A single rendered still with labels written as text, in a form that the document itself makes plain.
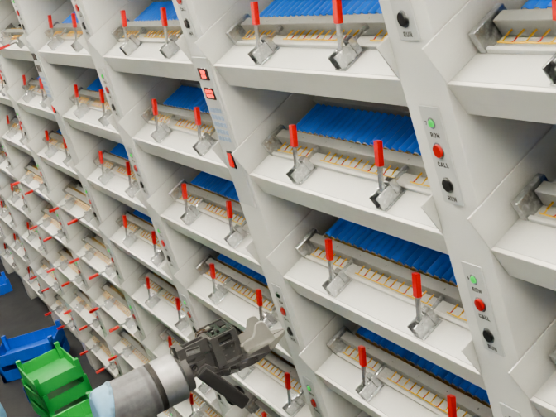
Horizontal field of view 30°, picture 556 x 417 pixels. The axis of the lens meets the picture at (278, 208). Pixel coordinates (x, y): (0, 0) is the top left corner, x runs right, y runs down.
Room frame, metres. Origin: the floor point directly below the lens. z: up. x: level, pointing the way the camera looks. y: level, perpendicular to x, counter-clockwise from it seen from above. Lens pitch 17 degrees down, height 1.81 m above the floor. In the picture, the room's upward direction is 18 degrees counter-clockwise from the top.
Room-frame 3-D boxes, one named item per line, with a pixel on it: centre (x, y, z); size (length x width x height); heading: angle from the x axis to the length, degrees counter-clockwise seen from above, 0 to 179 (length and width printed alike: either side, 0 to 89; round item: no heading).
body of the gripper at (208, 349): (1.74, 0.20, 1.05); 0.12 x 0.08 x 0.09; 110
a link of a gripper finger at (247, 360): (1.74, 0.14, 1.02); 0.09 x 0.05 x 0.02; 110
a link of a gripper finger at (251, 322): (1.79, 0.11, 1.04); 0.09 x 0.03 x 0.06; 110
